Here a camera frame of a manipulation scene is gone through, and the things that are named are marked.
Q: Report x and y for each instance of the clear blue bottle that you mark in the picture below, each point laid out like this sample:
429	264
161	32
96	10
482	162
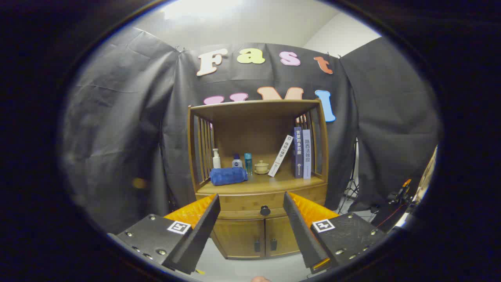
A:
248	162

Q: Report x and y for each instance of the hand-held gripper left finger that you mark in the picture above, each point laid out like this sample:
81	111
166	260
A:
199	239

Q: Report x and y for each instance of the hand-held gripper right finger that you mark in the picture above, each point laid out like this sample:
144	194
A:
301	235

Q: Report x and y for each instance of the dark blue book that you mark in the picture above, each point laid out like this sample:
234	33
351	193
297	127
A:
298	152

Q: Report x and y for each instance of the wooden cabinet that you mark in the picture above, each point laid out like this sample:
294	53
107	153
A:
250	133

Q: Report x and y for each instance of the cream lidded tea cup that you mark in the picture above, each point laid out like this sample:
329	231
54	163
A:
261	167

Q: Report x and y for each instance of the white book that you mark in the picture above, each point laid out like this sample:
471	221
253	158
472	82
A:
281	154

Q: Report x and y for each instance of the black and orange equipment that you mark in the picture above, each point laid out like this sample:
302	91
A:
399	194

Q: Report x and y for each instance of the wooden countertop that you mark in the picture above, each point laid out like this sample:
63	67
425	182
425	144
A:
282	181

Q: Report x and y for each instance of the white pump bottle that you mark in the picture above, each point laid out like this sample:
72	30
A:
216	161

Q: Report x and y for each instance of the light purple book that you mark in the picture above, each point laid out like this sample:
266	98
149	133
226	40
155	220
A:
307	154

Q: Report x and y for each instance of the white bottle with blue cap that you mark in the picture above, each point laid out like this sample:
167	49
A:
236	162

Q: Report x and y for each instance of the wooden cabinet door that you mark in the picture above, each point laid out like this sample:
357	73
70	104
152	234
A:
280	235
238	239

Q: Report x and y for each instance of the rolled blue towel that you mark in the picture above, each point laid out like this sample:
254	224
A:
229	176

